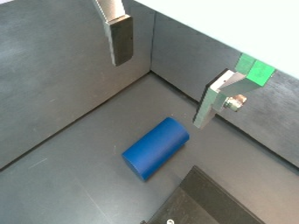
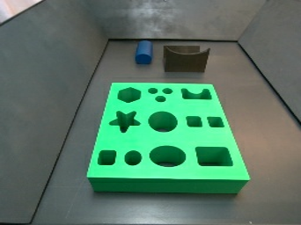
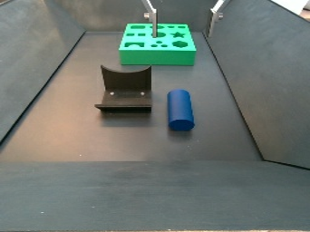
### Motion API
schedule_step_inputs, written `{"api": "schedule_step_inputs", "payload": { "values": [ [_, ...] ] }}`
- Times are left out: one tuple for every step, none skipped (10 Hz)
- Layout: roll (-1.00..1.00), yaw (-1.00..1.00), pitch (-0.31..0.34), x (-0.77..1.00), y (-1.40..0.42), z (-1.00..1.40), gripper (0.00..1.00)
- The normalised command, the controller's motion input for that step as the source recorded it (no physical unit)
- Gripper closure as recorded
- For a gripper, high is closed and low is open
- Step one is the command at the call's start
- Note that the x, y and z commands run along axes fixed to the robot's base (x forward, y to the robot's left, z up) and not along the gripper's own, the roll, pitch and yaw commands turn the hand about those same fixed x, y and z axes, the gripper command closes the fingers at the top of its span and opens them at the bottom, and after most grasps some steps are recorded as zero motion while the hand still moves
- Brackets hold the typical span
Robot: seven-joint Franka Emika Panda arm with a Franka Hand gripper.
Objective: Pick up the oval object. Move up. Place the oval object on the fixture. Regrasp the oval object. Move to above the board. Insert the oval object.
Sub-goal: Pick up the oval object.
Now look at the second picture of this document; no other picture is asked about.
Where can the dark curved fixture cradle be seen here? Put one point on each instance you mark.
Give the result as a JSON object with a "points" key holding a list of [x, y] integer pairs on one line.
{"points": [[184, 59]]}

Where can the green foam shape-sorter block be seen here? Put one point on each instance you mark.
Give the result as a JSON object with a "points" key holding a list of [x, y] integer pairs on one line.
{"points": [[164, 141]]}

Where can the blue oval cylinder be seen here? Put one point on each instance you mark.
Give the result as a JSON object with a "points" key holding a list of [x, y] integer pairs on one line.
{"points": [[143, 54]]}

